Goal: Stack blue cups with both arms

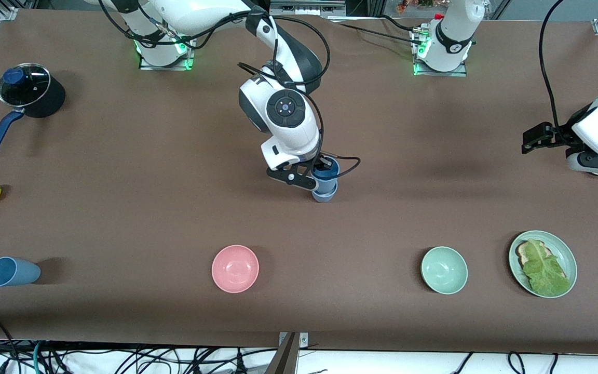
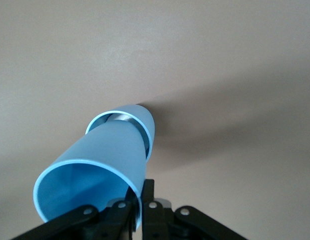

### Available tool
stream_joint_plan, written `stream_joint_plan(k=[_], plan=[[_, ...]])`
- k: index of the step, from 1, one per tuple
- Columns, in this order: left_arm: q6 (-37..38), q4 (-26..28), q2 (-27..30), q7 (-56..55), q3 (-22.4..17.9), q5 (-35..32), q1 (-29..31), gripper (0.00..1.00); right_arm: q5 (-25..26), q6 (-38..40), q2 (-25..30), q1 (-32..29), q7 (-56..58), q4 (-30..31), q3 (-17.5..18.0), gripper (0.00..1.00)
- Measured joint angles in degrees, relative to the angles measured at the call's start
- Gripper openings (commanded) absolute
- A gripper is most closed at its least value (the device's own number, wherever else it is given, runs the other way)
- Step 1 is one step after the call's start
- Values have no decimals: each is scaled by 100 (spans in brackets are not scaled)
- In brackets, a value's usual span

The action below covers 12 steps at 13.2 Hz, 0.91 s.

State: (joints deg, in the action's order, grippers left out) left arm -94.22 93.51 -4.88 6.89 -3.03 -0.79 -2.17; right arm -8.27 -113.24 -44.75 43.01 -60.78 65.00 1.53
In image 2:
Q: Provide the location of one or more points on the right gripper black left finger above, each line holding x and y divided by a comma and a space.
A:
117, 225

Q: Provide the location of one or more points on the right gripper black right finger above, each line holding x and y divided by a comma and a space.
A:
149, 220

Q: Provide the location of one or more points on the blue plastic cup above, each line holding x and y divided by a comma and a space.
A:
107, 150
142, 115

